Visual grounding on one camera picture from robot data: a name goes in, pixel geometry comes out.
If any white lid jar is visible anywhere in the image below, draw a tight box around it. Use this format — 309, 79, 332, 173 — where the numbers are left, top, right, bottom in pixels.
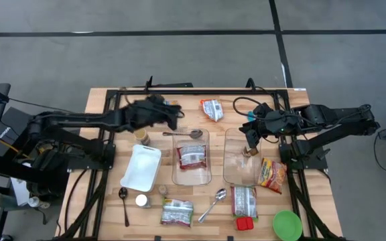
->
135, 193, 152, 209

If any red green white packet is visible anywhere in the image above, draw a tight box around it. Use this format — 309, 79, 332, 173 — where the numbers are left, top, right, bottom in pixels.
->
230, 185, 259, 222

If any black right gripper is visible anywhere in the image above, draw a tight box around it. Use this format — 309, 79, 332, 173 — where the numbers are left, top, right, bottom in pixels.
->
239, 102, 296, 150

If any thick black cable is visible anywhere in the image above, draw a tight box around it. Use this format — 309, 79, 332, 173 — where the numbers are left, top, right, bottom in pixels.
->
64, 169, 90, 235

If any black bulky equipment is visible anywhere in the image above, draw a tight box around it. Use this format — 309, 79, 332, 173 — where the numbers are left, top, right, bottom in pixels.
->
0, 147, 70, 198

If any yellow cable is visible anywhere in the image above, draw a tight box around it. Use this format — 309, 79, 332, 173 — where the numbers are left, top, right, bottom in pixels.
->
0, 139, 29, 158

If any white paper sheet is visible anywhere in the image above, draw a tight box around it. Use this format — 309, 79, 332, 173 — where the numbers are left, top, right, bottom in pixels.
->
10, 177, 42, 207

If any green white purple packet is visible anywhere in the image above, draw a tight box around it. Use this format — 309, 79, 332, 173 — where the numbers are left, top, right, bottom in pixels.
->
160, 197, 194, 228

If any red square lid container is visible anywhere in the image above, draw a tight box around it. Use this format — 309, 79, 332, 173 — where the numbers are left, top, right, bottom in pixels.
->
235, 216, 255, 232

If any grey metal spoon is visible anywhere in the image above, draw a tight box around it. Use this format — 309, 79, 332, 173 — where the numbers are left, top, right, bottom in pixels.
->
162, 129, 204, 140

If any dark metal spoon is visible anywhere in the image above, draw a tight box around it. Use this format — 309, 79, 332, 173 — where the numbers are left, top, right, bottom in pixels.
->
118, 186, 131, 228

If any orange white snack packet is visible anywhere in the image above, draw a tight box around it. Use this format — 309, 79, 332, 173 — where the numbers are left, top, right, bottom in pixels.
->
199, 98, 224, 123

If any jar with tan lid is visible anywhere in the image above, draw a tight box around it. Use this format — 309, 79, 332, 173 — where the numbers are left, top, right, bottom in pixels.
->
133, 129, 151, 147

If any thin black cable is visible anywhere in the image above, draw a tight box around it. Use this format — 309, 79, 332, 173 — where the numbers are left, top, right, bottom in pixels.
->
8, 98, 73, 114

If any black cardboard box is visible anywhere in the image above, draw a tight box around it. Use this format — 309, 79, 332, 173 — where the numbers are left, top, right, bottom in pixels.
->
0, 106, 50, 158

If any olive fabric bundle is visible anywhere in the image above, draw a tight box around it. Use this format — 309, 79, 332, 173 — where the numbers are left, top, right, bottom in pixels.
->
0, 192, 25, 209

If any black camera bracket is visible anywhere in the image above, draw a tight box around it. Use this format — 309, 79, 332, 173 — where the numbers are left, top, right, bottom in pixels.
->
144, 76, 194, 90

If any white rectangular tray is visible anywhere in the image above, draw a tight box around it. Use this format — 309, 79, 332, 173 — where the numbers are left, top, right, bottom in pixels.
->
119, 143, 163, 193

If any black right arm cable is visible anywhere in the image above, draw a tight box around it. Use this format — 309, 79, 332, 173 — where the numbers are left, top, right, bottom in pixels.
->
232, 96, 271, 121

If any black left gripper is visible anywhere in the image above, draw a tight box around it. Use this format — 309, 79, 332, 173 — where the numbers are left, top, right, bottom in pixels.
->
125, 95, 184, 131

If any clear plastic bin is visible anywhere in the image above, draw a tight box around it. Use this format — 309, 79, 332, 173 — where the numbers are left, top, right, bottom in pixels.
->
222, 129, 264, 187
172, 129, 213, 187

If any yellow red noodle packet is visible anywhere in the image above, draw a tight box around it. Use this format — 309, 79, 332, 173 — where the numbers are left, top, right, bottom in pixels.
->
257, 157, 288, 195

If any shiny silver spoon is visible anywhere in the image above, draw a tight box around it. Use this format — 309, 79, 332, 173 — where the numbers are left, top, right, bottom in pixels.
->
198, 188, 228, 224

